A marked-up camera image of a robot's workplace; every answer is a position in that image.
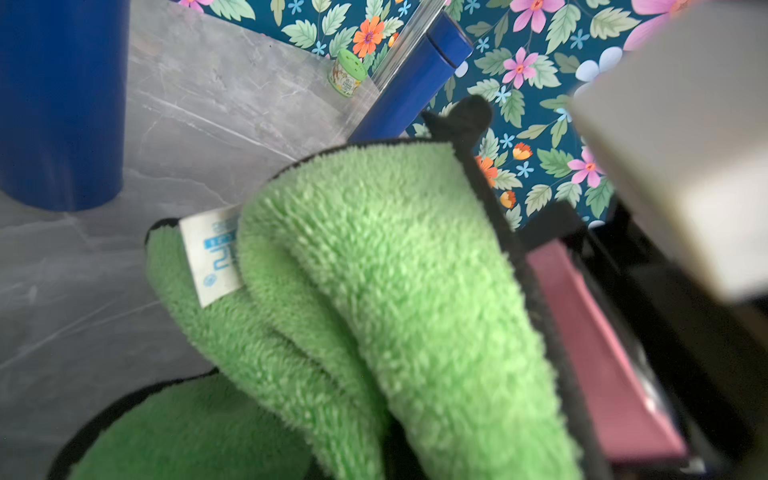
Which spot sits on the blue thermos right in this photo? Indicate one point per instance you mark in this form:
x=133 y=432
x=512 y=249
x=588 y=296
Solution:
x=430 y=64

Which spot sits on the pink thermos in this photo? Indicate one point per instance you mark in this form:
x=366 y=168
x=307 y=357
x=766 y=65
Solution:
x=630 y=424

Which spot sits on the green microfiber cloth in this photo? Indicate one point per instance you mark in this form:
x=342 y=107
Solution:
x=388 y=326

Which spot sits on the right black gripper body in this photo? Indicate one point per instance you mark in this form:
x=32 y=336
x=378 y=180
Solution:
x=705 y=362

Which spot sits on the dark blue thermos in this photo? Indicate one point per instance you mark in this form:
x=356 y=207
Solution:
x=63 y=102

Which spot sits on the small green toy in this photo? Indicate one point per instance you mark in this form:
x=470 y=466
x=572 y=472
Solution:
x=347 y=73

